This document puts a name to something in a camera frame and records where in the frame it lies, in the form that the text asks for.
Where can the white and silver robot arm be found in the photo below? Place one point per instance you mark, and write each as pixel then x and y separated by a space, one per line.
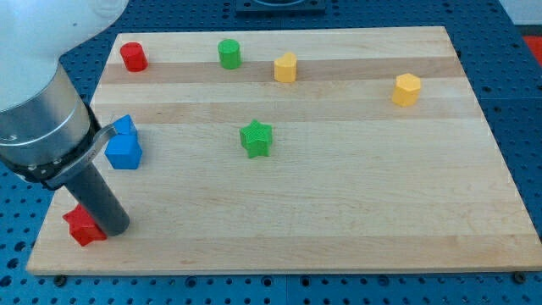
pixel 48 134

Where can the green star block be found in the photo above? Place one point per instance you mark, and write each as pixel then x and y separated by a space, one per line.
pixel 256 139

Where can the wooden board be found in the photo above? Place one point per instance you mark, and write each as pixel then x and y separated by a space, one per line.
pixel 354 183

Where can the yellow heart block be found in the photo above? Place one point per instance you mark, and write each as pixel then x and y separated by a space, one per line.
pixel 285 68

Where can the green cylinder block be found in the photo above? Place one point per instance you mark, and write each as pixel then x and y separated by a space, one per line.
pixel 229 52

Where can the blue cube block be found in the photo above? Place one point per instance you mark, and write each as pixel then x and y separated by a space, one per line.
pixel 124 152

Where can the yellow hexagon block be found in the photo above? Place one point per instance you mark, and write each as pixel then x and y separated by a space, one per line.
pixel 406 90

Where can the red cylinder block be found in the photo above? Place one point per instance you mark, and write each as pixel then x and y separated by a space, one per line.
pixel 134 58

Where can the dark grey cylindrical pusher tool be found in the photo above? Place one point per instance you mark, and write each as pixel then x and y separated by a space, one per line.
pixel 92 192

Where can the red star block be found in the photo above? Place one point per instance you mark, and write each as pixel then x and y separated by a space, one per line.
pixel 82 226

